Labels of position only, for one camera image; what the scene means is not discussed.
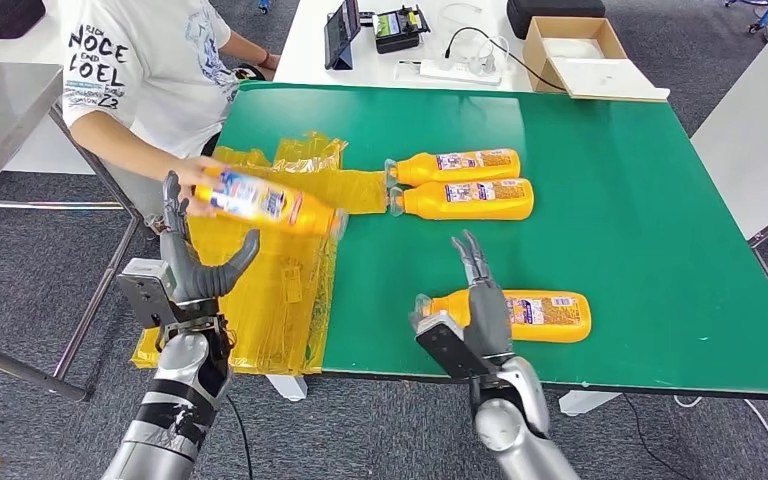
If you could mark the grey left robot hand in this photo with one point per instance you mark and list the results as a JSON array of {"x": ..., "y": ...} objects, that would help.
[{"x": 192, "y": 278}]

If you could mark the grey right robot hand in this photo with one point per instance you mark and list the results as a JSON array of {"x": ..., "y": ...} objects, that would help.
[{"x": 488, "y": 318}]

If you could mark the person's left hand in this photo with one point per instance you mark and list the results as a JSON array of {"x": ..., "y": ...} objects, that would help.
[{"x": 271, "y": 63}]

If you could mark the person's right hand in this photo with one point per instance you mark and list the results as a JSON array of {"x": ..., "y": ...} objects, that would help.
[{"x": 195, "y": 179}]

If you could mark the orange bottle with clear cap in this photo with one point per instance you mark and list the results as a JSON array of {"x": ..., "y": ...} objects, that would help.
[
  {"x": 556, "y": 328},
  {"x": 437, "y": 173},
  {"x": 271, "y": 202},
  {"x": 437, "y": 205}
]

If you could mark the person's left forearm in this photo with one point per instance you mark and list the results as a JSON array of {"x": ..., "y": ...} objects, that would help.
[{"x": 241, "y": 46}]

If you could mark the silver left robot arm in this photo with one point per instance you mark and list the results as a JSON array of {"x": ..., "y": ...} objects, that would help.
[{"x": 172, "y": 397}]

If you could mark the white table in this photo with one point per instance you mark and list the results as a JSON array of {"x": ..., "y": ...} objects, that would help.
[
  {"x": 304, "y": 66},
  {"x": 755, "y": 132},
  {"x": 26, "y": 46}
]

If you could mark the black tablet on stand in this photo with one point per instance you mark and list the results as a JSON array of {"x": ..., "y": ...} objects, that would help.
[{"x": 341, "y": 33}]

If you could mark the yellow plastic film sheet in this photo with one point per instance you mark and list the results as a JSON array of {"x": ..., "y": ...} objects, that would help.
[{"x": 278, "y": 318}]

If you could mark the person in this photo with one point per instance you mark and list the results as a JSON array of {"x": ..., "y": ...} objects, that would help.
[{"x": 152, "y": 79}]

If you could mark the black handheld device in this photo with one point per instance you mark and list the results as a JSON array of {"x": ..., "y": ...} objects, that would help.
[{"x": 397, "y": 30}]

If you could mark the white power strip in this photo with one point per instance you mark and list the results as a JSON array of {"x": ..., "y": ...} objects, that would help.
[{"x": 444, "y": 71}]

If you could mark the green topped table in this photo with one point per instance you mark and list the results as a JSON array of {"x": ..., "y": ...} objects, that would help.
[{"x": 622, "y": 199}]

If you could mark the steel table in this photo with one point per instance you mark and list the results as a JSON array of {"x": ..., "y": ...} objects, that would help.
[{"x": 0, "y": 112}]

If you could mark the black bag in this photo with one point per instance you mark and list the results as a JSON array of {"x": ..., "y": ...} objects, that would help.
[{"x": 0, "y": 20}]

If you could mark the open cardboard box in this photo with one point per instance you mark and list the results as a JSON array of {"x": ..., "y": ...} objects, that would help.
[{"x": 596, "y": 73}]

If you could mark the black case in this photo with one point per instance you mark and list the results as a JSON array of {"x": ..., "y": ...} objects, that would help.
[{"x": 556, "y": 13}]

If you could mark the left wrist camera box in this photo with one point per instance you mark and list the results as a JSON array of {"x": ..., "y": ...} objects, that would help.
[{"x": 145, "y": 291}]

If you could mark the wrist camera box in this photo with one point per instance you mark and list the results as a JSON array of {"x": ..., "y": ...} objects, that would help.
[
  {"x": 145, "y": 291},
  {"x": 447, "y": 348}
]

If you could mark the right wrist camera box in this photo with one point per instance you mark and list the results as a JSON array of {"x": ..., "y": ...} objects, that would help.
[{"x": 447, "y": 348}]

